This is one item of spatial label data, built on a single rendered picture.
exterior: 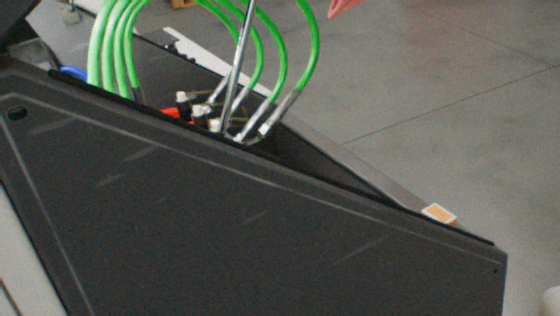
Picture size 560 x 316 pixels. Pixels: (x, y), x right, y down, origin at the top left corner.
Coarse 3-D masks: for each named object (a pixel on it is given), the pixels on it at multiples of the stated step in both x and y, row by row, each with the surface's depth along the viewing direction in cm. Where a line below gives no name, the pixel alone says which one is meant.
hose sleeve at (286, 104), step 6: (294, 90) 95; (288, 96) 95; (294, 96) 95; (282, 102) 95; (288, 102) 95; (276, 108) 96; (282, 108) 95; (288, 108) 95; (276, 114) 95; (282, 114) 95; (270, 120) 95; (276, 120) 95; (270, 126) 95
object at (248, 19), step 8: (248, 0) 49; (256, 0) 49; (248, 8) 49; (248, 16) 50; (248, 24) 50; (240, 32) 50; (248, 32) 50; (240, 40) 50; (240, 48) 51; (240, 56) 51; (240, 64) 51; (232, 72) 52; (232, 80) 52; (232, 88) 52; (232, 96) 52; (224, 104) 53; (232, 104) 53; (224, 112) 53; (224, 120) 53; (224, 128) 54; (224, 136) 54
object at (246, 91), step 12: (216, 0) 98; (228, 0) 100; (240, 12) 102; (120, 24) 92; (252, 24) 104; (120, 36) 92; (252, 36) 105; (120, 48) 93; (120, 60) 94; (120, 72) 95; (120, 84) 96; (252, 84) 109; (240, 96) 109
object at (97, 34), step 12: (108, 0) 73; (300, 0) 88; (108, 12) 74; (312, 12) 90; (96, 24) 74; (312, 24) 91; (96, 36) 74; (312, 36) 92; (96, 48) 75; (312, 48) 94; (96, 60) 76; (312, 60) 94; (96, 72) 76; (312, 72) 95; (96, 84) 77; (300, 84) 95
